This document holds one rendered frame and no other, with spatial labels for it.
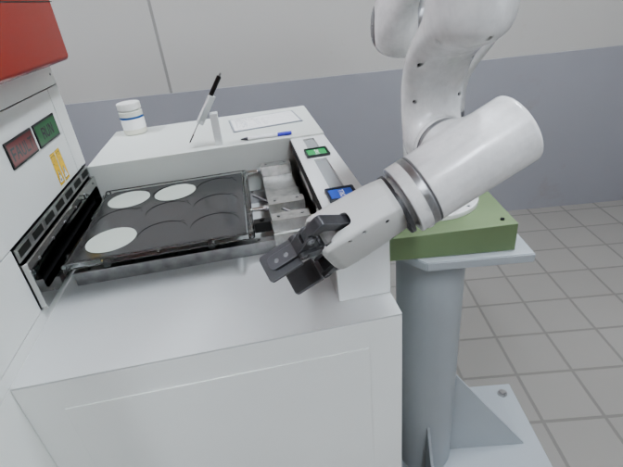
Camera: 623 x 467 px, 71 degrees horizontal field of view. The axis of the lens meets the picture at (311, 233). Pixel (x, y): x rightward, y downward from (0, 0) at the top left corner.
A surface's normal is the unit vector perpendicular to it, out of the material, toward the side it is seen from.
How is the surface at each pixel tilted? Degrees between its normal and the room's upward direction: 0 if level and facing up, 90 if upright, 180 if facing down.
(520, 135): 69
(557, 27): 90
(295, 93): 90
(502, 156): 78
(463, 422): 90
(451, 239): 90
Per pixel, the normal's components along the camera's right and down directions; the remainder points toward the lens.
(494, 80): 0.02, 0.48
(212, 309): -0.10, -0.87
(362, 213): -0.17, -0.25
